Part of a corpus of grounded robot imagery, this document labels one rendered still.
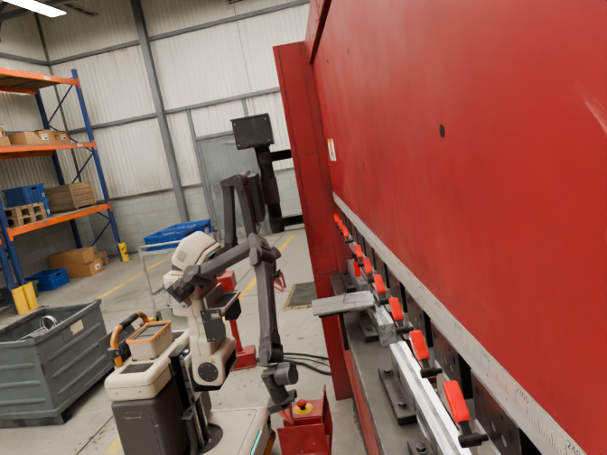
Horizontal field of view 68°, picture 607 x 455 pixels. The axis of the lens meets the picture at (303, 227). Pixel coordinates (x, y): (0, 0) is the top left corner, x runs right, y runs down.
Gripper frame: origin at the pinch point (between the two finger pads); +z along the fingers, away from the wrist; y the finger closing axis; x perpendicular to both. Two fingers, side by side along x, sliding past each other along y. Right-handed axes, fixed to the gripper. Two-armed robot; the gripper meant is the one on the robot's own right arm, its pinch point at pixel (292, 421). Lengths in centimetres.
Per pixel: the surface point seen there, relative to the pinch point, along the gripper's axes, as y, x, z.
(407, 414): 39.9, -18.3, -0.4
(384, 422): 32.3, -16.2, 0.7
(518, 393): 62, -88, -44
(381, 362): 33.9, 19.6, 0.9
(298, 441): 0.8, -4.7, 4.9
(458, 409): 55, -75, -36
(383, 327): 39, 32, -7
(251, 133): 0, 149, -108
